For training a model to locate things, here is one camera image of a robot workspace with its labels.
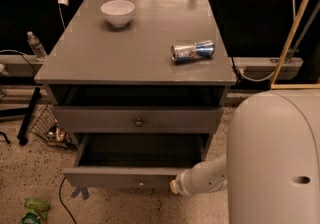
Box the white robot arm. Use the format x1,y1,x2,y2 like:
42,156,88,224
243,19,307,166
170,89,320,224

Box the grey wooden drawer cabinet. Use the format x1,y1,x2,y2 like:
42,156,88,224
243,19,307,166
34,0,237,156

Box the upper grey drawer with knob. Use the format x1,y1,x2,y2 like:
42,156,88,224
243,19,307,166
53,106,223,134

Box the blue tape floor mark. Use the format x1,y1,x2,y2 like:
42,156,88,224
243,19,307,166
71,187,89,200

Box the crushed blue silver can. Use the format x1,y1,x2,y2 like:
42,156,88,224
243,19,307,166
171,40,215,63

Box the black tripod leg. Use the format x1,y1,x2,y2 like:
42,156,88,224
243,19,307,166
17,87,41,146

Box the white ceramic bowl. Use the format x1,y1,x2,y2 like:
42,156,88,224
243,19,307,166
101,0,135,27

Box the clear plastic water bottle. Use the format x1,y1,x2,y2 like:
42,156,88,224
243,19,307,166
27,31,47,62

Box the black floor cable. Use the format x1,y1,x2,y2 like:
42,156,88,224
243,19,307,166
58,176,78,224

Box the black cable behind cabinet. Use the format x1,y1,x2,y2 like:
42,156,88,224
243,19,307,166
199,0,242,82

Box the yellow wooden frame stand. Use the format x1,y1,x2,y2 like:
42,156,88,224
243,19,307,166
270,0,320,90

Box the black wire basket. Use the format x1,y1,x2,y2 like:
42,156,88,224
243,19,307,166
30,105,74,148

